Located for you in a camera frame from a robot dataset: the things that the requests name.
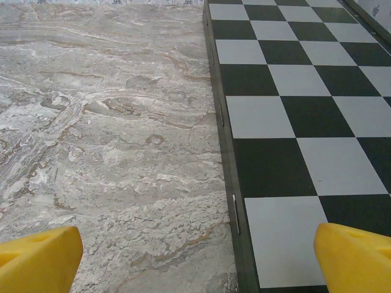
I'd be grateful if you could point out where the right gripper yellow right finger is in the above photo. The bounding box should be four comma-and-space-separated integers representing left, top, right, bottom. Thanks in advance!
313, 222, 391, 293

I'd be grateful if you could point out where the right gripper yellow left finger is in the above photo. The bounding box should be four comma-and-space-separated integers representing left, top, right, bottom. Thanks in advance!
0, 226, 84, 293

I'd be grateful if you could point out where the black and white chessboard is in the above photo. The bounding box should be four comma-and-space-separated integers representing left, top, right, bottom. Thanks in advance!
203, 0, 391, 293

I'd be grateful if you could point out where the aluminium side frame rail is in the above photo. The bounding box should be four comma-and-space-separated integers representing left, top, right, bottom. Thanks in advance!
343, 0, 391, 51

